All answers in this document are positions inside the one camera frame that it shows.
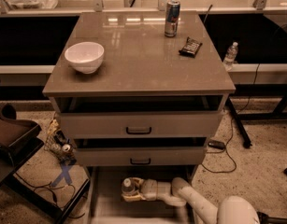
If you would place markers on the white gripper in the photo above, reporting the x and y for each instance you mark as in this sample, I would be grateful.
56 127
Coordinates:
149 189

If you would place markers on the clear plastic water bottle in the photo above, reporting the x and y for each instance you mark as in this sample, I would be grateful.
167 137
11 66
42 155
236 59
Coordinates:
129 187

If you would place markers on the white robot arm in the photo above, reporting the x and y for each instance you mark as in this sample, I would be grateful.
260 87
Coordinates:
231 210

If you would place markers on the bottom drawer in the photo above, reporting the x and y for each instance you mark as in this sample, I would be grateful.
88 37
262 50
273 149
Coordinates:
107 206

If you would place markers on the drawer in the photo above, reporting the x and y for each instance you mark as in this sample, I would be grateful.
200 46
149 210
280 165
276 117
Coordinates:
107 206
141 151
139 117

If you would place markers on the middle drawer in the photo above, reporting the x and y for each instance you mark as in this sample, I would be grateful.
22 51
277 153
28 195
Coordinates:
141 151

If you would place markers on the top drawer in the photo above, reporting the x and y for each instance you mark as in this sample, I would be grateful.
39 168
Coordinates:
139 117

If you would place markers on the grey drawer cabinet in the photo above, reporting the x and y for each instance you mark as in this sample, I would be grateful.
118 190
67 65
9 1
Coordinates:
140 60

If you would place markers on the small background water bottle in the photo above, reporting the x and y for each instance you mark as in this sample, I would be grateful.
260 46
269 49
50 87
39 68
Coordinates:
230 56

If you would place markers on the blue tape cross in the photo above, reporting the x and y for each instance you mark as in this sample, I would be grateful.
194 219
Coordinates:
64 175

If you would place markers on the black power adapter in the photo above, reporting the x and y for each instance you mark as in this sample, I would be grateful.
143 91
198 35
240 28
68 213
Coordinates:
216 144

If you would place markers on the black cylinder object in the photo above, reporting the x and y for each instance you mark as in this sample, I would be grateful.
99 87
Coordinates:
266 219

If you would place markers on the dark chair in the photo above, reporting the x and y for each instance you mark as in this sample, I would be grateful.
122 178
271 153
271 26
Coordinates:
19 143

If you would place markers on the white bowl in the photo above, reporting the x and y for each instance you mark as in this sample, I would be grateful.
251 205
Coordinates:
85 57

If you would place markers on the dark snack bar packet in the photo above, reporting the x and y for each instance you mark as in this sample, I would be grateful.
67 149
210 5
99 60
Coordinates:
190 48

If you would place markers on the energy drink can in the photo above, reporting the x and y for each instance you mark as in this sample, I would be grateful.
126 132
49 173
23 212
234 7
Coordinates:
172 18

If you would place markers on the wire basket with cans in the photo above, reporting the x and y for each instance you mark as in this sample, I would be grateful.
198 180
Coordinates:
57 144

